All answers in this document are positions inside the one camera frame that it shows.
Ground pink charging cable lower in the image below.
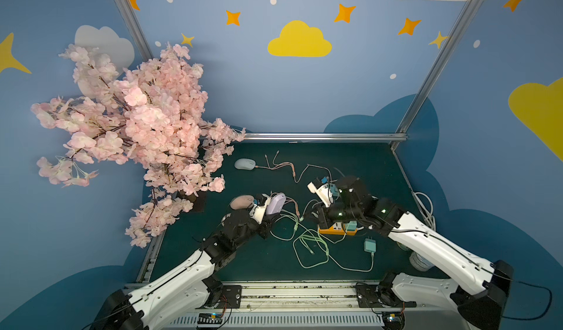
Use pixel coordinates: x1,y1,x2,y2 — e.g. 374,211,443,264
281,193,322,220

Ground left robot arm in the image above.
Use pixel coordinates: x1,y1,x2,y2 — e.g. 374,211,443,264
84,193,286,329

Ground aluminium frame back bar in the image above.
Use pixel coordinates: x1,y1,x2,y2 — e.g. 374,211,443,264
244,133,408,142

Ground lavender wireless mouse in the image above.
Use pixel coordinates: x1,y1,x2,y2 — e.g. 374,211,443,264
265,193,286,216

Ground orange power strip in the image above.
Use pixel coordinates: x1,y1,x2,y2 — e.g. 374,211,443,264
318,222,359,236

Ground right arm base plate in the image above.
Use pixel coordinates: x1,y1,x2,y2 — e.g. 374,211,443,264
353,283,417,309

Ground pink charging cable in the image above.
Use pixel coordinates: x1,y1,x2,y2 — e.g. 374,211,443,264
254,150,335,185
281,193,322,220

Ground tin can with label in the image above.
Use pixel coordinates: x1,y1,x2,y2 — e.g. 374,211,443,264
409,252,435,272

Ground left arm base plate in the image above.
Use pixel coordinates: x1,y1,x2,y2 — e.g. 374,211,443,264
204,285,243,309

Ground pale blue wireless mouse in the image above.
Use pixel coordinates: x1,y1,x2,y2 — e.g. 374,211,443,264
234,158,257,171

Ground pink mouse upper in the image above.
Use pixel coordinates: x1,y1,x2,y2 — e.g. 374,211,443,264
230,195,255,211

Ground white power cords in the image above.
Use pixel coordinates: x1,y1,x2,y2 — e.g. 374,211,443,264
411,191,437,230

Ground pink charging cable upper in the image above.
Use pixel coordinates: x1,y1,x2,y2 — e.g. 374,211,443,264
254,150,335,185

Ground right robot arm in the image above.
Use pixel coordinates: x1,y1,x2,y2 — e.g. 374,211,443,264
307,176,513,329

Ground green charging cable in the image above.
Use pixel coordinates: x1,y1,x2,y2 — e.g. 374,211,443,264
270,210,331,270
307,228,375,274

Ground pink cherry blossom tree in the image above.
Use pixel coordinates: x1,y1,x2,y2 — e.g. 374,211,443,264
31,44,246,248

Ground aluminium rail base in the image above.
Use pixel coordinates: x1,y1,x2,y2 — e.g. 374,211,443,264
107,279,485,330

